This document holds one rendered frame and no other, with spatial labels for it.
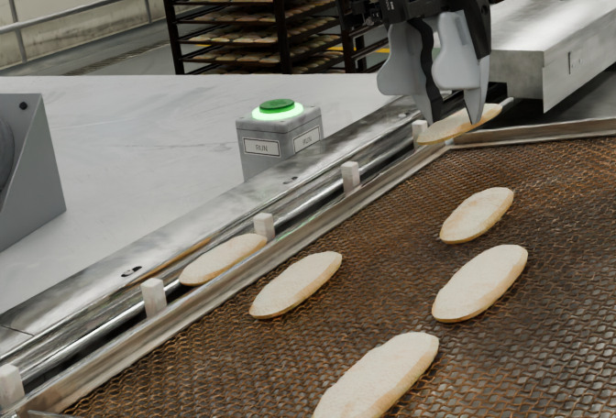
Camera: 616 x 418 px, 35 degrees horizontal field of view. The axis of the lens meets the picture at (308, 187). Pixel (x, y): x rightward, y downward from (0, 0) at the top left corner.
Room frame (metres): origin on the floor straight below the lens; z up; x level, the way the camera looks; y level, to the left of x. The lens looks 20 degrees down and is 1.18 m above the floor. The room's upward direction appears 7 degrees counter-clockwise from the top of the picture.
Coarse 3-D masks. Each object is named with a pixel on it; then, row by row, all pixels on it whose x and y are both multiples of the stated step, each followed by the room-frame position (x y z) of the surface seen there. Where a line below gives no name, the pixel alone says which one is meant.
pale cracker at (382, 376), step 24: (408, 336) 0.45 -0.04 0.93; (432, 336) 0.45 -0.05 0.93; (360, 360) 0.43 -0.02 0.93; (384, 360) 0.42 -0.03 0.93; (408, 360) 0.42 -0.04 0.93; (432, 360) 0.43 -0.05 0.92; (336, 384) 0.41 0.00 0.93; (360, 384) 0.41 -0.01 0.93; (384, 384) 0.40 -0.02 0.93; (408, 384) 0.41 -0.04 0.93; (336, 408) 0.39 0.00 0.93; (360, 408) 0.39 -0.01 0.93; (384, 408) 0.39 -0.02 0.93
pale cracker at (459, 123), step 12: (492, 108) 0.78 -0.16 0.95; (444, 120) 0.77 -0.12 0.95; (456, 120) 0.76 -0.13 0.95; (468, 120) 0.76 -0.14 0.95; (480, 120) 0.76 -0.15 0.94; (432, 132) 0.75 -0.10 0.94; (444, 132) 0.74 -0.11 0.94; (456, 132) 0.74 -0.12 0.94; (420, 144) 0.75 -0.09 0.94; (432, 144) 0.74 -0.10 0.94
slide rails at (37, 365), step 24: (408, 144) 1.02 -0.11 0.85; (360, 168) 0.95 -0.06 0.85; (384, 168) 0.94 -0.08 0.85; (312, 192) 0.90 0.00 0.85; (288, 216) 0.84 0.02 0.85; (168, 288) 0.72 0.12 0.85; (120, 312) 0.69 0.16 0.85; (72, 336) 0.65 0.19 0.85; (96, 336) 0.65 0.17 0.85; (120, 336) 0.64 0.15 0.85; (48, 360) 0.62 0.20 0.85; (24, 384) 0.60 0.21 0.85
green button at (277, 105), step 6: (264, 102) 1.05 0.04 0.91; (270, 102) 1.05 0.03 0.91; (276, 102) 1.04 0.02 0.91; (282, 102) 1.04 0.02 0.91; (288, 102) 1.04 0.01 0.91; (294, 102) 1.04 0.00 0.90; (258, 108) 1.04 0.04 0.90; (264, 108) 1.03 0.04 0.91; (270, 108) 1.02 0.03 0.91; (276, 108) 1.02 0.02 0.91; (282, 108) 1.02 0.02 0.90; (288, 108) 1.02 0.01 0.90; (270, 114) 1.02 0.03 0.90
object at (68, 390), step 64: (512, 128) 0.83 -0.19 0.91; (576, 128) 0.79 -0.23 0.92; (384, 192) 0.76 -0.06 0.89; (448, 192) 0.72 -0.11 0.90; (576, 192) 0.64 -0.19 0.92; (256, 256) 0.65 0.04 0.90; (384, 256) 0.61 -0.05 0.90; (448, 256) 0.58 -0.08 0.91; (576, 256) 0.53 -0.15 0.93; (192, 320) 0.57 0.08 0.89; (320, 320) 0.52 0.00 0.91; (576, 320) 0.44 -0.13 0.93; (64, 384) 0.50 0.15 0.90; (320, 384) 0.44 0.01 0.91; (448, 384) 0.40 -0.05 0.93; (576, 384) 0.37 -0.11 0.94
